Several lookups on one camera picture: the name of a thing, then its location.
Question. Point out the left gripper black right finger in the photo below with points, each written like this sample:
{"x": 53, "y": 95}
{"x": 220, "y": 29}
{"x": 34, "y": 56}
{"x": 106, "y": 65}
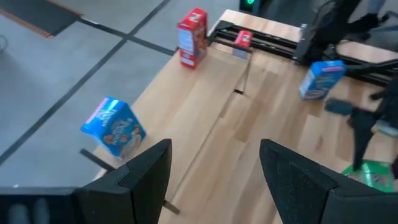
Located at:
{"x": 295, "y": 186}

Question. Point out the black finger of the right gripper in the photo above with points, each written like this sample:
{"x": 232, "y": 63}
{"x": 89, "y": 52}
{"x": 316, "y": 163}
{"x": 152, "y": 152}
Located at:
{"x": 362, "y": 133}
{"x": 339, "y": 106}

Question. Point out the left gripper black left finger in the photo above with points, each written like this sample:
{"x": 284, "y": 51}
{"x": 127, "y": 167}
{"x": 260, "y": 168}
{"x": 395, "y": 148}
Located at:
{"x": 140, "y": 193}

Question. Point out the blue Rice Krispies cereal box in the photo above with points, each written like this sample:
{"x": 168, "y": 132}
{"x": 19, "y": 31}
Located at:
{"x": 115, "y": 130}
{"x": 320, "y": 79}

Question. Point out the green Apple Jacks cereal box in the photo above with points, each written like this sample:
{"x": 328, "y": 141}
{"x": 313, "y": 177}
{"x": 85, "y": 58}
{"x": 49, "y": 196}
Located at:
{"x": 373, "y": 179}

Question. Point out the red Froot Loops cereal box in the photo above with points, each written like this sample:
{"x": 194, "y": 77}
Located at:
{"x": 243, "y": 39}
{"x": 194, "y": 37}

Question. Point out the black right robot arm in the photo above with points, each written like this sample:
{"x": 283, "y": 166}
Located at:
{"x": 323, "y": 31}

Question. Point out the wooden shelf black metal legs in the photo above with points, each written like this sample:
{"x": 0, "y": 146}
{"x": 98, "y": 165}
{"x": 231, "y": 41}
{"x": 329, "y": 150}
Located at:
{"x": 186, "y": 124}

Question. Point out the black computer tower green lights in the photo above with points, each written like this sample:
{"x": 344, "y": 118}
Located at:
{"x": 245, "y": 7}

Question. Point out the black mat orange striped edge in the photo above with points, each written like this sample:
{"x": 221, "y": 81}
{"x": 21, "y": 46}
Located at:
{"x": 37, "y": 15}

